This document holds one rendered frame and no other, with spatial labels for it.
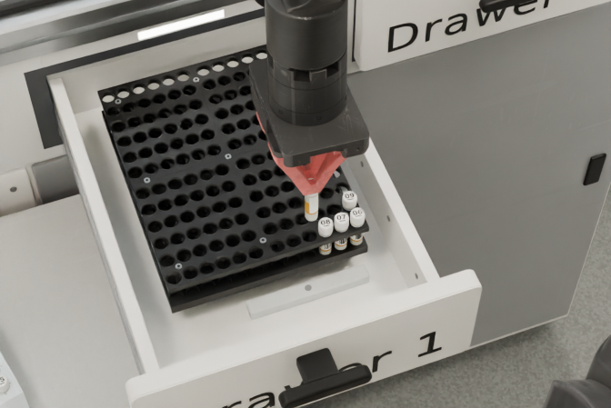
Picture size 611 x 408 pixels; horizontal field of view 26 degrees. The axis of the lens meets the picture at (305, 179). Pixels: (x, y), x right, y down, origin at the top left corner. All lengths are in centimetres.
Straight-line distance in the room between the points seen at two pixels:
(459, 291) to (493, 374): 102
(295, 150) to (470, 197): 72
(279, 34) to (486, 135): 67
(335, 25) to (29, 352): 49
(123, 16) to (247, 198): 20
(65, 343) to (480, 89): 54
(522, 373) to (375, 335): 104
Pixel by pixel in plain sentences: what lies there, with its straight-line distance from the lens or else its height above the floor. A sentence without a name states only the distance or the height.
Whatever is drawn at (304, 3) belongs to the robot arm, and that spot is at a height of 118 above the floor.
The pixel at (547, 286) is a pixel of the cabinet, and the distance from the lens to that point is 194.
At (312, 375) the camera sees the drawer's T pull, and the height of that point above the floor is 91.
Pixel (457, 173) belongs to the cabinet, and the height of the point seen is 56.
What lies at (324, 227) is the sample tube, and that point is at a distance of 110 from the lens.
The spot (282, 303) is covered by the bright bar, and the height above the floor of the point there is 85.
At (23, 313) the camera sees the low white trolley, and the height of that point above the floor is 76.
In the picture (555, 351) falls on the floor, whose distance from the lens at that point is 211.
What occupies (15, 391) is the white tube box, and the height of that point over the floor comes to 80.
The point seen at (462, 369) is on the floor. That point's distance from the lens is 207.
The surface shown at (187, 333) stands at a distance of 114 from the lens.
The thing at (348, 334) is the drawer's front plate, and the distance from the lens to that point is 104.
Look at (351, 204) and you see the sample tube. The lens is 111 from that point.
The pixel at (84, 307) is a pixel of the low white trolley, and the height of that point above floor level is 76.
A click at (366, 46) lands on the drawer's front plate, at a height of 86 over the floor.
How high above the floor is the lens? 183
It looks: 55 degrees down
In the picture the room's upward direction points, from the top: straight up
